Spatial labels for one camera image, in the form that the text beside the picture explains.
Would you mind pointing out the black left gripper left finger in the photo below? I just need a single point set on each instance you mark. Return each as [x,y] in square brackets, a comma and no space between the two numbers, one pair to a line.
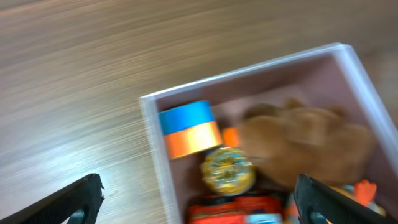
[79,203]

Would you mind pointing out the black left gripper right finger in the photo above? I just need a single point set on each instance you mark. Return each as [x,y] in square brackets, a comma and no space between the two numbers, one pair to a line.
[318,203]

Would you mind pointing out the blue duck toy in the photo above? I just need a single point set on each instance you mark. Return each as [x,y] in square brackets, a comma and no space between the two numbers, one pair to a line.
[362,192]

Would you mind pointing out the brown plush toy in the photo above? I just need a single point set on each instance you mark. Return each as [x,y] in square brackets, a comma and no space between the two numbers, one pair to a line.
[283,142]

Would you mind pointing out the red toy truck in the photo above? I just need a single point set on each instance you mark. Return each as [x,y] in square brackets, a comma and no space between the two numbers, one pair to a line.
[241,209]

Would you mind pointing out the yellow round toy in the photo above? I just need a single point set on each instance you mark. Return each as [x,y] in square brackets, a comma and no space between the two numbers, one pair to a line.
[227,171]

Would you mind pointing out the colourful puzzle cube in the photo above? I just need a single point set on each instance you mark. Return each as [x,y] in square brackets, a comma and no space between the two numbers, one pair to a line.
[189,129]

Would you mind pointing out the white box with pink interior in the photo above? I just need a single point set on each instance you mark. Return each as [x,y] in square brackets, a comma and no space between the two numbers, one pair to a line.
[330,74]

